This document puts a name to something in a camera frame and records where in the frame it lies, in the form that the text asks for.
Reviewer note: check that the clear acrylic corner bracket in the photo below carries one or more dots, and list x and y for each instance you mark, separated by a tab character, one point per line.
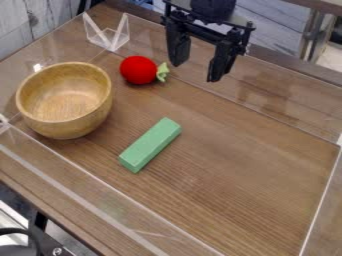
110	39

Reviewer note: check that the green rectangular block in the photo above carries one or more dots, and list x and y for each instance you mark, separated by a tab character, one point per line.
150	144

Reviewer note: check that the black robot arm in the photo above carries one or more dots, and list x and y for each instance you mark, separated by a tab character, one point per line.
210	21

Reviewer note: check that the black table leg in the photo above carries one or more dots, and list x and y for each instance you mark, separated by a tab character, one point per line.
50	246

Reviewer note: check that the metal chair frame background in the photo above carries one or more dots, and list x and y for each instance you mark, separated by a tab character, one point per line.
316	35

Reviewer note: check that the red plush strawberry toy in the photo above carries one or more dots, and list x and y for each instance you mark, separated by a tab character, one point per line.
140	70

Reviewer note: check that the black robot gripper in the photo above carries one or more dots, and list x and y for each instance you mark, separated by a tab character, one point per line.
208	20

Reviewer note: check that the brown wooden bowl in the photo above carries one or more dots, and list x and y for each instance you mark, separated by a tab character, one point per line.
66	99

